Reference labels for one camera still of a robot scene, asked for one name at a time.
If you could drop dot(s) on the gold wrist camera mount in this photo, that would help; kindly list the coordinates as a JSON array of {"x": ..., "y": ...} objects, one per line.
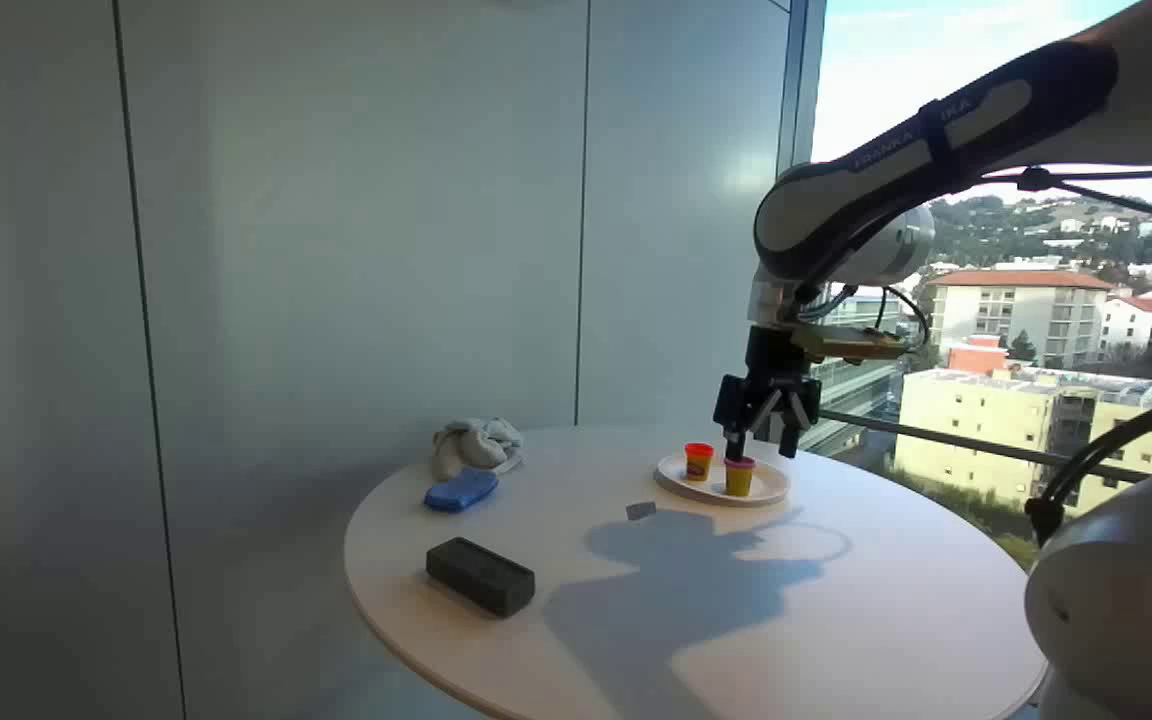
[{"x": 853, "y": 325}]

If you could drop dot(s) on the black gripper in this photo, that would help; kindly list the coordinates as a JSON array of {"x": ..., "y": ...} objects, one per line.
[{"x": 778, "y": 386}]

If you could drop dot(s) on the white round plate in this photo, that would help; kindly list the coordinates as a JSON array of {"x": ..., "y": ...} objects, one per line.
[{"x": 757, "y": 487}]

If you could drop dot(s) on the blue flat sponge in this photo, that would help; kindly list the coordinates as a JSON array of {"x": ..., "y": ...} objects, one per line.
[{"x": 459, "y": 492}]

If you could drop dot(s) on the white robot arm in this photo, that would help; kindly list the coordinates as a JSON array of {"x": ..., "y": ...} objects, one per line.
[{"x": 1071, "y": 101}]

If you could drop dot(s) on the small grey flat piece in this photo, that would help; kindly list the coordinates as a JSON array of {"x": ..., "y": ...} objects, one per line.
[{"x": 643, "y": 510}]

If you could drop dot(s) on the white crumpled cloth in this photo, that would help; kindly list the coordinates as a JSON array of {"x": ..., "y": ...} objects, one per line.
[{"x": 477, "y": 441}]

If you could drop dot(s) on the black rectangular block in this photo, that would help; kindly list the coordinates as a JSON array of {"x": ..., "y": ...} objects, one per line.
[{"x": 486, "y": 576}]

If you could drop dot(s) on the yellow purple lid bottle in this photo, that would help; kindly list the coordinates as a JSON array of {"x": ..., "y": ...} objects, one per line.
[{"x": 736, "y": 475}]

